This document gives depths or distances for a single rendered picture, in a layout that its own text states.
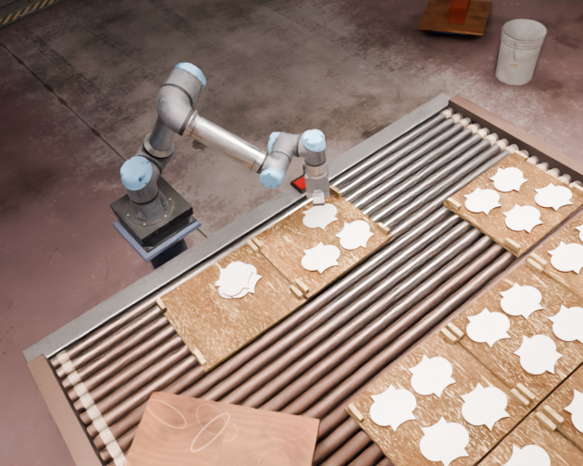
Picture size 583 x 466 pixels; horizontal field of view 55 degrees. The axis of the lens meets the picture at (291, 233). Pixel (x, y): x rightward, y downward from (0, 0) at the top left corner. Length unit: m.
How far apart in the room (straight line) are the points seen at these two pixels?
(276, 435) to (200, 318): 0.54
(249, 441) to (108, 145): 3.07
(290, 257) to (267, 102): 2.43
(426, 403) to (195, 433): 0.67
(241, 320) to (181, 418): 0.41
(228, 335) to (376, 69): 3.10
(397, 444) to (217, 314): 0.72
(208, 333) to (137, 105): 2.96
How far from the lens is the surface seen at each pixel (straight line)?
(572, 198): 2.37
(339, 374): 1.82
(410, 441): 1.73
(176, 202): 2.31
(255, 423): 1.65
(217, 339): 1.91
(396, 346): 1.87
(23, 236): 3.95
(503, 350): 1.89
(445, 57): 4.75
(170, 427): 1.70
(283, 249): 2.09
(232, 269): 2.03
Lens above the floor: 2.55
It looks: 49 degrees down
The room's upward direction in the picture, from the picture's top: 8 degrees counter-clockwise
